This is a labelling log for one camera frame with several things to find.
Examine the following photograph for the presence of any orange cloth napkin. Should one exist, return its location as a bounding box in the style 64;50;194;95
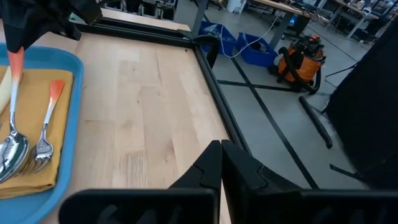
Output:
0;65;75;200

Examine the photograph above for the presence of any black aluminium table frame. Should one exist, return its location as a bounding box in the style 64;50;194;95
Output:
70;15;252;155

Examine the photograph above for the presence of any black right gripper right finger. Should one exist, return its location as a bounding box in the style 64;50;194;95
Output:
221;139;398;224

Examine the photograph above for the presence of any orange-handled metal spoon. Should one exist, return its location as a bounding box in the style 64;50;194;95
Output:
0;46;30;184

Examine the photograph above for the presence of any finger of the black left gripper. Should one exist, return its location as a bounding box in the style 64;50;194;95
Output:
4;24;35;54

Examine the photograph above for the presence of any black folding partition screen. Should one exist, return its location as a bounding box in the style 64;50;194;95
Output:
323;17;398;191

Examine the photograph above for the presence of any orange and black tool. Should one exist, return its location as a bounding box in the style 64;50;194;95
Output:
269;33;326;95

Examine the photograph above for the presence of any blue plastic tray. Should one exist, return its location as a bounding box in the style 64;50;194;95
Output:
0;43;85;224

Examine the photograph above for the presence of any white cable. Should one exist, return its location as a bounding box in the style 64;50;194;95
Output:
219;15;280;59

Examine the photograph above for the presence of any wooden-top workbench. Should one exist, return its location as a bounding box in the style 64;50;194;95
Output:
245;0;331;50

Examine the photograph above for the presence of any grey table leg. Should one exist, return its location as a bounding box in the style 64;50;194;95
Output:
190;0;209;35

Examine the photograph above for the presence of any orange-handled metal fork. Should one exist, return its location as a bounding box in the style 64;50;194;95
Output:
18;79;66;175

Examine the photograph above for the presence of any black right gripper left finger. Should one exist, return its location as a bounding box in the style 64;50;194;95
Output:
58;139;223;224

